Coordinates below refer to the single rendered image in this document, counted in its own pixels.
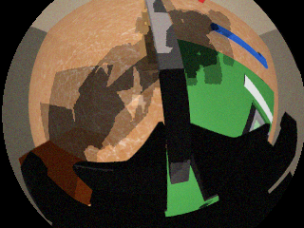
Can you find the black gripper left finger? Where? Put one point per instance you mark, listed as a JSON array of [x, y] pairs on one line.
[[144, 173]]

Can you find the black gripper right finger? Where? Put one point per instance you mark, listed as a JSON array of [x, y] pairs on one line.
[[215, 157]]

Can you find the white flat bar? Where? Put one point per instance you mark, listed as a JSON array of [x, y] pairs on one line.
[[258, 97]]

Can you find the green flat mat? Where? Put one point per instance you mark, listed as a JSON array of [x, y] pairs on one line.
[[218, 101]]

